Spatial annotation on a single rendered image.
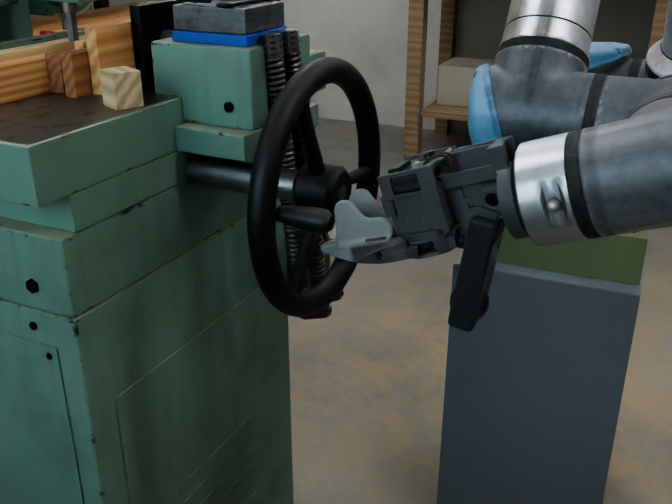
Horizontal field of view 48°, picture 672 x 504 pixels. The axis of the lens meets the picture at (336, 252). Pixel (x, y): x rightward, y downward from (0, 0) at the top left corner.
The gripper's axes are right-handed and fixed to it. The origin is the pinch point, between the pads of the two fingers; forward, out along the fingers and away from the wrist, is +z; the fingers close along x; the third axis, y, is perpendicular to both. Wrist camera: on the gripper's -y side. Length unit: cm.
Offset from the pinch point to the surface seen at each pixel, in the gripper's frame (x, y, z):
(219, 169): -7.9, 9.9, 16.6
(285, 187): -7.6, 6.2, 8.4
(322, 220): 3.0, 4.2, -1.6
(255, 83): -9.0, 17.9, 8.7
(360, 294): -132, -54, 79
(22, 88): 0.5, 25.5, 32.5
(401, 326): -119, -61, 61
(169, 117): -5.6, 17.3, 19.0
